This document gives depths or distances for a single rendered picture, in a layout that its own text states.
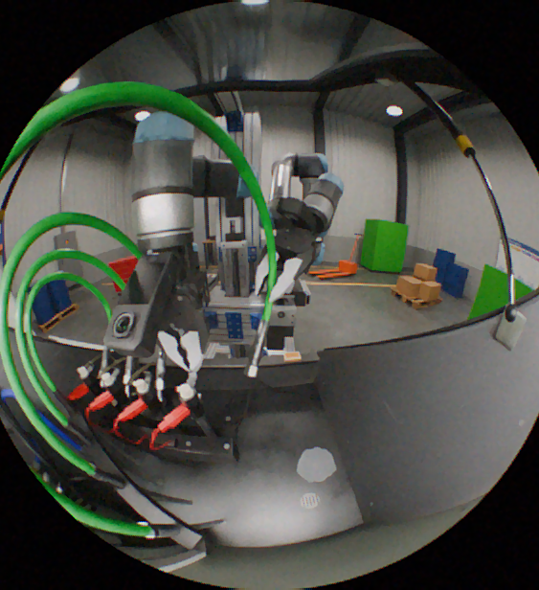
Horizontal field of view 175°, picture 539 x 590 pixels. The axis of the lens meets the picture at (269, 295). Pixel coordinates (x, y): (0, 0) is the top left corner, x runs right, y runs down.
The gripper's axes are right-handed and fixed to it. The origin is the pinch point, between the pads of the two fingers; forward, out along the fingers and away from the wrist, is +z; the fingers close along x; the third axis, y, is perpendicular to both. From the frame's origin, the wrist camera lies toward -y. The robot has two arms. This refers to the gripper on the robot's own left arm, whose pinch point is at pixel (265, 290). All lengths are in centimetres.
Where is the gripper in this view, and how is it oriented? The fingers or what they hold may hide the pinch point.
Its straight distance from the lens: 29.8
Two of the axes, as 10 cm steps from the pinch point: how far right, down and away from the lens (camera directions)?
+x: -8.5, -4.0, 3.5
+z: -4.8, 8.5, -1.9
